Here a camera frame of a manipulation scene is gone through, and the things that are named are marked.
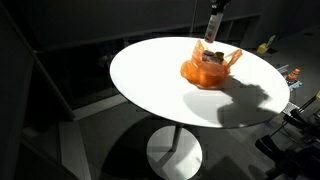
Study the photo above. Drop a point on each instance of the round white table base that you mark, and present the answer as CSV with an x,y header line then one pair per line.
x,y
174,156

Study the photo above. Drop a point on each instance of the orange plastic bag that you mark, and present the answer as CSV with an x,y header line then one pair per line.
x,y
205,73

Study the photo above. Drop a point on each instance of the orange colourful toy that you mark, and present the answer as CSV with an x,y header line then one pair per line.
x,y
293,75

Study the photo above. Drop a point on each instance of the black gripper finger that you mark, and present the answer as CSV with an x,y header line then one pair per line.
x,y
214,4
224,4

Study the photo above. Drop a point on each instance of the dark capped bottle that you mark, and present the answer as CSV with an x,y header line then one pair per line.
x,y
208,53

